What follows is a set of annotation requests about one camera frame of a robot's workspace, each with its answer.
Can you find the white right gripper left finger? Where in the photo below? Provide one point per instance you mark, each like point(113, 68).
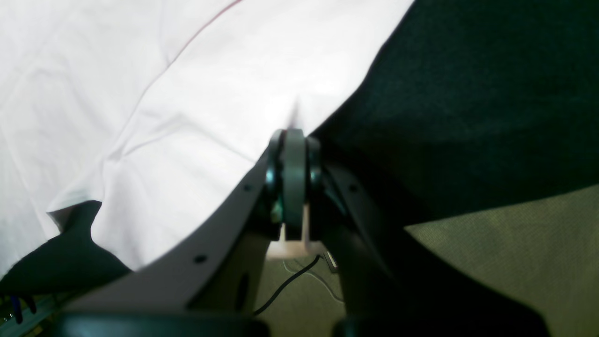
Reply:
point(216, 266)

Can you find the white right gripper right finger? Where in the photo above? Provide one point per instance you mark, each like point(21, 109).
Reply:
point(392, 285)

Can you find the pink T-shirt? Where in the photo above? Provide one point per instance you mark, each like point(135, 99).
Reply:
point(158, 108)

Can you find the black table cloth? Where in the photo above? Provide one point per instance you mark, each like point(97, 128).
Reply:
point(481, 117)

